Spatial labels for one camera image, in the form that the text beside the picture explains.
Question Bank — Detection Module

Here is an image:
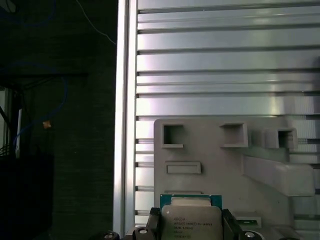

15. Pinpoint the grey parts rack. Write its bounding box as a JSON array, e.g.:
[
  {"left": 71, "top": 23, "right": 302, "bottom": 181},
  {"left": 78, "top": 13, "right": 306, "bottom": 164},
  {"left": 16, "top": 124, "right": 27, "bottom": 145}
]
[{"left": 152, "top": 117, "right": 316, "bottom": 240}]

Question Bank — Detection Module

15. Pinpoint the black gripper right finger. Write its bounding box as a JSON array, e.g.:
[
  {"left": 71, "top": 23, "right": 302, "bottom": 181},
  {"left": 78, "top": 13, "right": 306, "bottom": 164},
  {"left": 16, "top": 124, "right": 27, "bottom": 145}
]
[{"left": 221, "top": 208, "right": 266, "bottom": 240}]

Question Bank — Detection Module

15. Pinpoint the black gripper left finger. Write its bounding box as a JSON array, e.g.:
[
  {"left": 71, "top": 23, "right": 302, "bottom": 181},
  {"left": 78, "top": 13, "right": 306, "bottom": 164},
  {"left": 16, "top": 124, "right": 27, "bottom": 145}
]
[{"left": 94, "top": 206, "right": 164, "bottom": 240}]

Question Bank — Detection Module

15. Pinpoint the silver CPU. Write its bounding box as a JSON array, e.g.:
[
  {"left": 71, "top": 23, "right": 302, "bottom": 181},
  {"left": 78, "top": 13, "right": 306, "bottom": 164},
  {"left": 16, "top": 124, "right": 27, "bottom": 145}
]
[{"left": 159, "top": 192, "right": 223, "bottom": 240}]

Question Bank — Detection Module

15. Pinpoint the green RAM stick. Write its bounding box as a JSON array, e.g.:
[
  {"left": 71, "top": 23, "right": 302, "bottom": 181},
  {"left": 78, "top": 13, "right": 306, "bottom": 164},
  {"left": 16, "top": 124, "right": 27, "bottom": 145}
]
[{"left": 236, "top": 216, "right": 261, "bottom": 226}]

